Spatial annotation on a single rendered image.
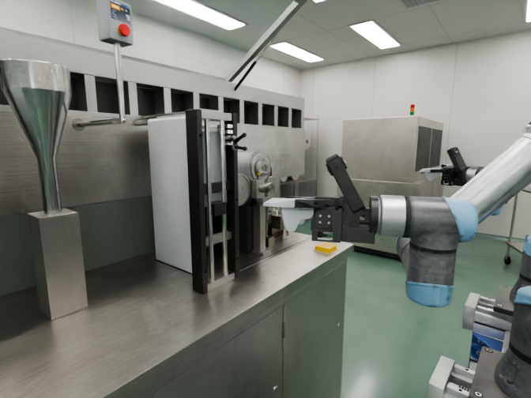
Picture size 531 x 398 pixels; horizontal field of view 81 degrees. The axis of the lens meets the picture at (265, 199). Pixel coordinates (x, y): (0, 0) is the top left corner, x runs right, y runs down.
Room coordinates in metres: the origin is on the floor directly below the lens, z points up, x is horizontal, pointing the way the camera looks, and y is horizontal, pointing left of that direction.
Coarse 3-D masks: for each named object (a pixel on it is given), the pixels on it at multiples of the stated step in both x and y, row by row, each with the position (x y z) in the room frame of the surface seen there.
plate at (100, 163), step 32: (0, 128) 0.91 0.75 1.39; (64, 128) 1.03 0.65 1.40; (96, 128) 1.11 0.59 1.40; (128, 128) 1.20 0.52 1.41; (256, 128) 1.79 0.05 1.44; (0, 160) 0.90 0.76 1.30; (32, 160) 0.96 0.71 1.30; (64, 160) 1.03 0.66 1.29; (96, 160) 1.11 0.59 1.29; (128, 160) 1.20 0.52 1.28; (288, 160) 2.05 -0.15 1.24; (0, 192) 0.89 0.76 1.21; (32, 192) 0.95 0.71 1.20; (64, 192) 1.02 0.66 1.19; (96, 192) 1.10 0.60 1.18; (128, 192) 1.19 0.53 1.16
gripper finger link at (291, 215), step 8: (272, 200) 0.54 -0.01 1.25; (280, 200) 0.54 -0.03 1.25; (288, 200) 0.54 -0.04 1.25; (280, 208) 0.54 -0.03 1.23; (288, 208) 0.54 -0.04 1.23; (296, 208) 0.54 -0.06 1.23; (312, 208) 0.55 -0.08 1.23; (288, 216) 0.54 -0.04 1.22; (296, 216) 0.54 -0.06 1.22; (304, 216) 0.55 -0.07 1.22; (288, 224) 0.54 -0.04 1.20; (296, 224) 0.54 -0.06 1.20
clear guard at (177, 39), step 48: (0, 0) 0.89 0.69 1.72; (48, 0) 0.95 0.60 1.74; (144, 0) 1.08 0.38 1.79; (192, 0) 1.16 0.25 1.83; (240, 0) 1.26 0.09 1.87; (288, 0) 1.37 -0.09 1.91; (96, 48) 1.15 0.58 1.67; (144, 48) 1.24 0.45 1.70; (192, 48) 1.36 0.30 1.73; (240, 48) 1.49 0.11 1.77
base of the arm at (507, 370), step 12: (504, 360) 0.62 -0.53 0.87; (516, 360) 0.59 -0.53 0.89; (528, 360) 0.57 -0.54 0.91; (504, 372) 0.61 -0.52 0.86; (516, 372) 0.59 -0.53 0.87; (528, 372) 0.57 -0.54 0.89; (504, 384) 0.60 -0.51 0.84; (516, 384) 0.58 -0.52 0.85; (528, 384) 0.56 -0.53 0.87; (516, 396) 0.57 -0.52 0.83; (528, 396) 0.55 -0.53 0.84
